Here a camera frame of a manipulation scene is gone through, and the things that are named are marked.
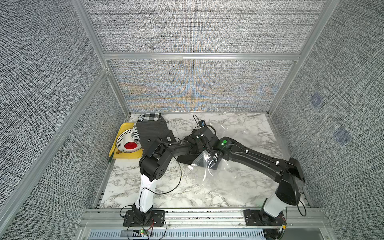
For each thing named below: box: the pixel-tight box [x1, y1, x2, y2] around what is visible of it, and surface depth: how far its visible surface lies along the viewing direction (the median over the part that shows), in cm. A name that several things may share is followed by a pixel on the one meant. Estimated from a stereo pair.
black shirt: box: [176, 150, 222, 170], surface depth 82 cm
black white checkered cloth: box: [138, 112, 162, 122], surface depth 116 cm
